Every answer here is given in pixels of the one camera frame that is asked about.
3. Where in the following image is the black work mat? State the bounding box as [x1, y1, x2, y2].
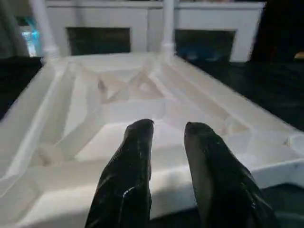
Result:
[0, 0, 304, 228]

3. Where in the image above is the white plastic table top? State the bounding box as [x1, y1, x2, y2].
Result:
[0, 51, 304, 228]

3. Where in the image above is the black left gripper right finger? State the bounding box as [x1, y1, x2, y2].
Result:
[184, 122, 282, 228]

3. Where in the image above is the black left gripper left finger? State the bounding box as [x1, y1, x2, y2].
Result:
[85, 118, 155, 228]

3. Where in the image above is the white tapered table leg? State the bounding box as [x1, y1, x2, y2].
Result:
[162, 0, 177, 52]
[32, 0, 60, 58]

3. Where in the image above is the teal white plastic object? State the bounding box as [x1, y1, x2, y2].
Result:
[21, 22, 39, 57]

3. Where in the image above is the white sideboard cabinet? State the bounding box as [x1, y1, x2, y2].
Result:
[46, 0, 266, 63]

